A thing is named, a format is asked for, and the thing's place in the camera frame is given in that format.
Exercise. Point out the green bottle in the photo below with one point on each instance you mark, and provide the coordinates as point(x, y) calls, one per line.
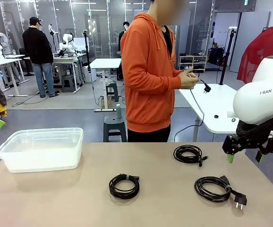
point(118, 111)

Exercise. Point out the person's right forearm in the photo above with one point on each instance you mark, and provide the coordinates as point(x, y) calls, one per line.
point(164, 80)

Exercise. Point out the person in dark top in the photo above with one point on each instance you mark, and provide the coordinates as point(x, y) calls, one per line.
point(122, 35)

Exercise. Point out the white standing desk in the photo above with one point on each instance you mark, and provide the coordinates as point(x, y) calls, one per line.
point(103, 63)

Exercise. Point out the black tripod stand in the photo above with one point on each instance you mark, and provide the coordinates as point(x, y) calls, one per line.
point(228, 52)

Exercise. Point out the man in black jacket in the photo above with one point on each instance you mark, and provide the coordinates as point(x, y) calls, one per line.
point(37, 47)

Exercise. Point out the wooden shoe rack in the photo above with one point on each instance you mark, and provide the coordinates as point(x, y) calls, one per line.
point(193, 62)

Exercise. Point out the cardboard box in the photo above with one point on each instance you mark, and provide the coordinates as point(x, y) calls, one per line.
point(109, 100)

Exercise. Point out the white table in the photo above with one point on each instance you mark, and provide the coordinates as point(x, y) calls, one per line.
point(212, 104)

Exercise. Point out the person's right hand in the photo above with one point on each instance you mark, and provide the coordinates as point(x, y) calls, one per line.
point(189, 81)

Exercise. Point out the person in orange hoodie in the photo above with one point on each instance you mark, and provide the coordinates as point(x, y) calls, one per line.
point(146, 71)

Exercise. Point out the clear plastic storage box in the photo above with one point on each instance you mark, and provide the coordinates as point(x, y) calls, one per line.
point(42, 153)

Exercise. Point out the man in grey hoodie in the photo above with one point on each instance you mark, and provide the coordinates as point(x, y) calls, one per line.
point(3, 42)

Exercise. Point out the black bag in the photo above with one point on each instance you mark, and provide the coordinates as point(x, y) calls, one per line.
point(215, 56)

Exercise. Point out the grey plastic stool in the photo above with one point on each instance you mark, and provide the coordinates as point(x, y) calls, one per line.
point(68, 82)
point(112, 91)

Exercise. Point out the person's left hand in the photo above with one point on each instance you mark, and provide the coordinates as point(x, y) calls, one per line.
point(188, 70)

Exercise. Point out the black camera stand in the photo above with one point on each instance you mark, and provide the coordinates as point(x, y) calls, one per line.
point(87, 47)

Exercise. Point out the workbench with robot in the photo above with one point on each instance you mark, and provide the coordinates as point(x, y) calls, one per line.
point(63, 60)

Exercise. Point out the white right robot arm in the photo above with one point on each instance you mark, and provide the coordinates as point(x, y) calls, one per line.
point(257, 101)

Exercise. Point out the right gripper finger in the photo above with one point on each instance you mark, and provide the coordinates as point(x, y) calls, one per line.
point(270, 146)
point(232, 145)

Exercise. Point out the mannequin with red cape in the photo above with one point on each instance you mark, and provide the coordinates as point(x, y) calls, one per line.
point(264, 47)

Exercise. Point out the dark green plastic stool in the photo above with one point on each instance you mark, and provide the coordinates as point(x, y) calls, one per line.
point(114, 124)

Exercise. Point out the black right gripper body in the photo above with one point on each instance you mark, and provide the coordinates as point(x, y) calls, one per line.
point(252, 142)

